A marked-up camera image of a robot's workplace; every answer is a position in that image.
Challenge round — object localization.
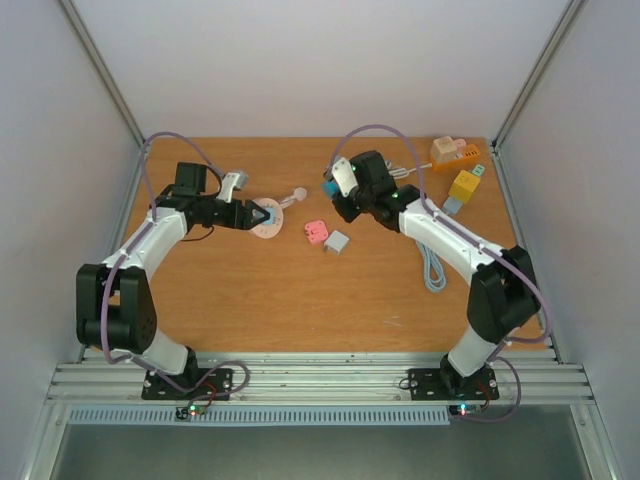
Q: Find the orange power strip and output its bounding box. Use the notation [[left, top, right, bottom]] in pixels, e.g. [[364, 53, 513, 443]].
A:
[[430, 144, 481, 173]]

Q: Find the right controller board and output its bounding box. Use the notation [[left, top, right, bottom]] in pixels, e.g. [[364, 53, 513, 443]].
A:
[[449, 403, 488, 417]]

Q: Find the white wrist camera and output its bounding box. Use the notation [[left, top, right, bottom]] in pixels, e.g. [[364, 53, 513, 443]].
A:
[[325, 157, 358, 197], [217, 170, 249, 203]]

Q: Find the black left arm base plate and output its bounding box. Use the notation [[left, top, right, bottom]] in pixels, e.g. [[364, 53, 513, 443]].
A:
[[141, 366, 234, 401]]

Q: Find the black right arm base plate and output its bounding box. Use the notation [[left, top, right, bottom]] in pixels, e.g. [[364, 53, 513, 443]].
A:
[[398, 368, 500, 401]]

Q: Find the left controller board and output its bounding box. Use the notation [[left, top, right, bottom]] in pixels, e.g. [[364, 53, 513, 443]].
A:
[[174, 405, 208, 421]]

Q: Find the beige cube plug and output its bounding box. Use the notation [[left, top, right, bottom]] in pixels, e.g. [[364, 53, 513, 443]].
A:
[[430, 136, 458, 163]]

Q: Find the white coiled cable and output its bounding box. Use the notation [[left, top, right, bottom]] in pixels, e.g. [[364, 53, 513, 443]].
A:
[[384, 158, 434, 181]]

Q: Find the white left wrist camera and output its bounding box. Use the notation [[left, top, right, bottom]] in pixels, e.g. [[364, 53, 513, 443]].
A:
[[217, 170, 249, 203]]

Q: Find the grey cable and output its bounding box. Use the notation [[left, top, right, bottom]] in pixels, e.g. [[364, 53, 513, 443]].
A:
[[415, 195, 464, 294]]

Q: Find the yellow cube socket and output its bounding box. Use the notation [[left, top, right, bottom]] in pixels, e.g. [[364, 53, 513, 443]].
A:
[[448, 170, 481, 204]]

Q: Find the controller board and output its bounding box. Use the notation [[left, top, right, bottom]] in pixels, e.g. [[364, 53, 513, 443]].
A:
[[174, 405, 208, 421], [449, 403, 488, 417]]

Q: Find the light blue usb charger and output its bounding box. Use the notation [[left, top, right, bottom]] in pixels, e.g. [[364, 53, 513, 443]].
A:
[[265, 207, 283, 226]]

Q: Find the white 66W usb charger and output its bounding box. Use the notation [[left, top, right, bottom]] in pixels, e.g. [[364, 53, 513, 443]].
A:
[[323, 230, 350, 255]]

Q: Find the round beige power strip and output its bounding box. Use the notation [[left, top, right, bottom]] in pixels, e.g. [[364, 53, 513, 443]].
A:
[[250, 198, 284, 239]]

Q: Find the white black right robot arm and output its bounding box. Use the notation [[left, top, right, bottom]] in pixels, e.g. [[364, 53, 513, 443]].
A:
[[326, 151, 541, 397]]

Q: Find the pink plug adapter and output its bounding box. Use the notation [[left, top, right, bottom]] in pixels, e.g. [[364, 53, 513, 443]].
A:
[[304, 220, 329, 245]]

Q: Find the teal plug adapter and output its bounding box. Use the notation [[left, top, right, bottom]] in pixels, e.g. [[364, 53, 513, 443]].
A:
[[321, 180, 341, 199]]

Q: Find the green small plug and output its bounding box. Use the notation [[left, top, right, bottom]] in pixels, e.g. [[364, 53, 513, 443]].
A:
[[471, 164, 485, 178]]

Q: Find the aluminium rail frame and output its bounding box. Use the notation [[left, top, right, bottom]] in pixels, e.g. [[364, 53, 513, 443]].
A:
[[26, 137, 620, 479]]

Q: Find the grey slotted cable duct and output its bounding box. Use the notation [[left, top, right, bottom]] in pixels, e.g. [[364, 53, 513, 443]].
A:
[[68, 405, 450, 427]]

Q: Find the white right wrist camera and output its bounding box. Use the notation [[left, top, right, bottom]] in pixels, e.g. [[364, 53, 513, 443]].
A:
[[325, 157, 358, 197]]

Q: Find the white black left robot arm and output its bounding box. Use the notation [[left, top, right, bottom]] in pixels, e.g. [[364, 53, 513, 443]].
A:
[[76, 162, 269, 398]]

